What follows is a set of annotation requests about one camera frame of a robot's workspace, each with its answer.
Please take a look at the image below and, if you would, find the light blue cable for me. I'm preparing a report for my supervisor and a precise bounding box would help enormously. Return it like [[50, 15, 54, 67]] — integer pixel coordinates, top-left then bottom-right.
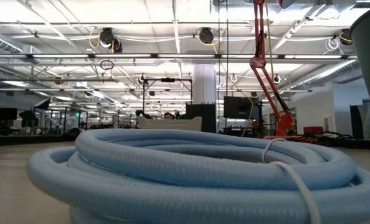
[[26, 128, 370, 224]]

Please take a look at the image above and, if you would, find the white plastic bin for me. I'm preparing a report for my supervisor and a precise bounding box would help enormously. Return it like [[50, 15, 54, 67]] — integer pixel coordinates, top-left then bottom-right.
[[137, 116, 203, 132]]

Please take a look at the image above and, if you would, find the black cabinet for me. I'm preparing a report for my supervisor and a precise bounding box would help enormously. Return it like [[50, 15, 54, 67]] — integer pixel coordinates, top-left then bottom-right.
[[185, 103, 217, 133]]

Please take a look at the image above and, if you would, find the white square pillar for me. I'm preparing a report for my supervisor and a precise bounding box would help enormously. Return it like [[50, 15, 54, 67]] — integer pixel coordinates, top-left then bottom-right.
[[192, 63, 217, 105]]

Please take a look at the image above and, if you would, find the red desk lamp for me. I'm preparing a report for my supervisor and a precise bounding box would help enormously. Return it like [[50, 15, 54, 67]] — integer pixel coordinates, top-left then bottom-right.
[[249, 0, 320, 141]]

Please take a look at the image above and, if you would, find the red box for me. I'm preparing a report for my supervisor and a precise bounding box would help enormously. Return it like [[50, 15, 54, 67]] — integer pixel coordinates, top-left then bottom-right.
[[302, 126, 325, 135]]

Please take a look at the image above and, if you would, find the white twist tie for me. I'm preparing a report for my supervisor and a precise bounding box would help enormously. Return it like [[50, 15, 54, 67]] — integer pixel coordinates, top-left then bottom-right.
[[261, 138, 323, 224]]

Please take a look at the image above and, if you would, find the long ceiling light strip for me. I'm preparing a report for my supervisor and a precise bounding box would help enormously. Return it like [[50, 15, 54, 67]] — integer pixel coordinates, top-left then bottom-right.
[[0, 53, 358, 60]]

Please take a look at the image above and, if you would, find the black computer monitor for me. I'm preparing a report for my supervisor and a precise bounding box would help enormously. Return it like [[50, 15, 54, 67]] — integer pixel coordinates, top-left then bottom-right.
[[0, 107, 18, 121]]

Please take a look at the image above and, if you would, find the black rig frame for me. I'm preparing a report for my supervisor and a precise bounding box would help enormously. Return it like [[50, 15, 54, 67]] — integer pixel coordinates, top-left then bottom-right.
[[142, 78, 193, 118]]

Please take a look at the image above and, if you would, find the black wall monitor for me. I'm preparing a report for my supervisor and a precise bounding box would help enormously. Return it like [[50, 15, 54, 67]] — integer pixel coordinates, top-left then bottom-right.
[[223, 95, 261, 120]]

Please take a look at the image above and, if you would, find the black ceiling cord reel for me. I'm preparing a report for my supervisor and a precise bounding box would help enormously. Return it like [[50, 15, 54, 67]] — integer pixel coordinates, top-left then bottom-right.
[[338, 27, 356, 47], [99, 27, 123, 54], [198, 27, 215, 45]]

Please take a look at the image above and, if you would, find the yellow hanging cord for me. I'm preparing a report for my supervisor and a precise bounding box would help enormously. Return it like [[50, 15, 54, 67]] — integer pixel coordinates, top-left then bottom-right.
[[264, 0, 280, 110]]

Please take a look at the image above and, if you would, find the silver air duct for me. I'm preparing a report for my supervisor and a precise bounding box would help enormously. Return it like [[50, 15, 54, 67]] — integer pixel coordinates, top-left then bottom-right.
[[0, 30, 42, 65], [289, 58, 359, 90]]

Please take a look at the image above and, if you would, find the black lamp power cord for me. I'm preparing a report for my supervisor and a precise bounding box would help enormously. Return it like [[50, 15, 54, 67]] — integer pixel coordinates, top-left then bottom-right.
[[292, 130, 356, 147]]

